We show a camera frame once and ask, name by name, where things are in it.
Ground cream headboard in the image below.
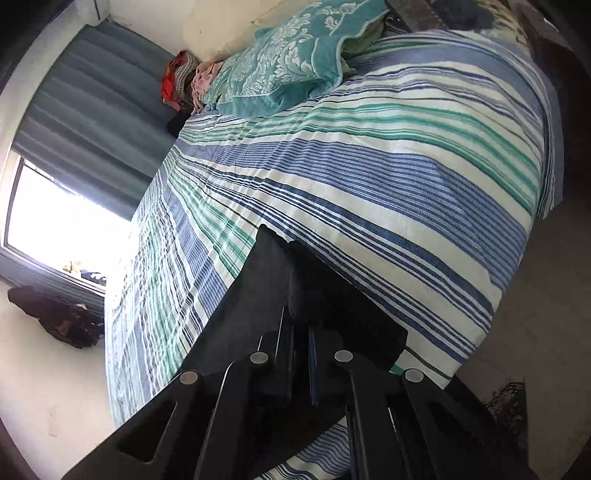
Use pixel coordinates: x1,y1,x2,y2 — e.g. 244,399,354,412
182,0,298,64

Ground pile of red clothes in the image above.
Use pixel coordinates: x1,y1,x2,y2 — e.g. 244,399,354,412
160,50,201,112

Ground black bedside box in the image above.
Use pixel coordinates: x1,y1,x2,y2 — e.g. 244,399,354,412
167,110,191,137

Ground striped bed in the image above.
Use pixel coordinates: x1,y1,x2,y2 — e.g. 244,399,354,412
104,28,567,480

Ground pink cloth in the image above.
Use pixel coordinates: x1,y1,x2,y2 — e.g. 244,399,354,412
189,60,227,114

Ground wide blue curtain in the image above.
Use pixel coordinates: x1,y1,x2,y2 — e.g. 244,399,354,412
11,21,184,223

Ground hanging dark clothes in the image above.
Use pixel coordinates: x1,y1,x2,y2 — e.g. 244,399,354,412
7,285,105,350

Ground dark mesh cloth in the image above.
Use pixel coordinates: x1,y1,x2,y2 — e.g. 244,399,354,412
484,381,528,440

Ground small teal floral pillow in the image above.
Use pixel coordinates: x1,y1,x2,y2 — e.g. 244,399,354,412
201,60,242,112

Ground bright window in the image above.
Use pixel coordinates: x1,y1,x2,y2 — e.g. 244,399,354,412
4,156,133,292

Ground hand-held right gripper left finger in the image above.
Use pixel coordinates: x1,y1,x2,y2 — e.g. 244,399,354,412
60,307,296,480

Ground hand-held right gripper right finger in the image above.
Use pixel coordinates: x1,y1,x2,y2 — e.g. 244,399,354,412
308,325,541,480

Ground black pants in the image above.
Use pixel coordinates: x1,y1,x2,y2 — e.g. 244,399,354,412
173,224,410,479

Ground large teal floral pillow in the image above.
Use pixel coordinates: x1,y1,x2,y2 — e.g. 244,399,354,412
215,0,389,116

